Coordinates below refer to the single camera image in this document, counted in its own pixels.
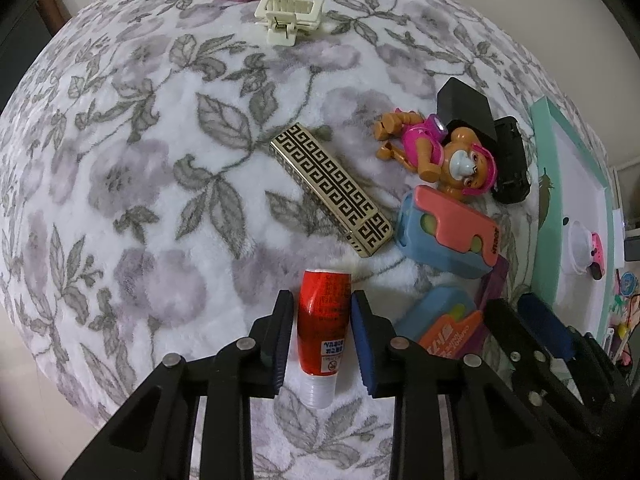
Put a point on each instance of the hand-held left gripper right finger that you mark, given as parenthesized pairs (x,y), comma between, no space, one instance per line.
(362,340)

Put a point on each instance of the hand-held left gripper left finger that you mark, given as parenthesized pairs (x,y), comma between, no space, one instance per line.
(283,345)

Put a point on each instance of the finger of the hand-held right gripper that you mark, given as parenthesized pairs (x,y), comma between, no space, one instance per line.
(545,325)
(505,325)

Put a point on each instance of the purple plastic piece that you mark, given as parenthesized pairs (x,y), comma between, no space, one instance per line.
(496,280)

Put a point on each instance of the red tube with white cap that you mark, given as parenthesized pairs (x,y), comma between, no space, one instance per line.
(322,310)

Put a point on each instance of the small blue and orange toy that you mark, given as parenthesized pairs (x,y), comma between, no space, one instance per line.
(440,320)

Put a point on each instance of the large blue and salmon toy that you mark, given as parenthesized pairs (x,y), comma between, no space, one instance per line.
(450,230)

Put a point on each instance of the teal-edged cardboard box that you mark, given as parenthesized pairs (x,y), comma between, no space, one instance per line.
(570,175)

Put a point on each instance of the toy dog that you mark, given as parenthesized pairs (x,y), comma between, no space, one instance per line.
(425,145)

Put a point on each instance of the pink and black small object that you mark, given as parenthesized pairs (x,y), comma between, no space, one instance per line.
(596,260)

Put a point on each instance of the white round object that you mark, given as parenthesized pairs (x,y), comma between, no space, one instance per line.
(580,245)

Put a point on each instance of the round container with blue lid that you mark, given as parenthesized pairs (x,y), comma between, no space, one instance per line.
(628,284)

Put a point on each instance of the gold and black patterned case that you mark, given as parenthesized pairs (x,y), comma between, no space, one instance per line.
(325,180)

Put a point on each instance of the black toy car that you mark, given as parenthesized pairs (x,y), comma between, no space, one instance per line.
(512,160)

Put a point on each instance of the floral grey blanket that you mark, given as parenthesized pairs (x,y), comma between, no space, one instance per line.
(125,185)

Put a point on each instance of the black rectangular box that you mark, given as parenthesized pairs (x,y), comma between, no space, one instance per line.
(465,102)

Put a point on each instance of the cream hair claw clip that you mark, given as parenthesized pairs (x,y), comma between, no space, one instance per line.
(287,10)

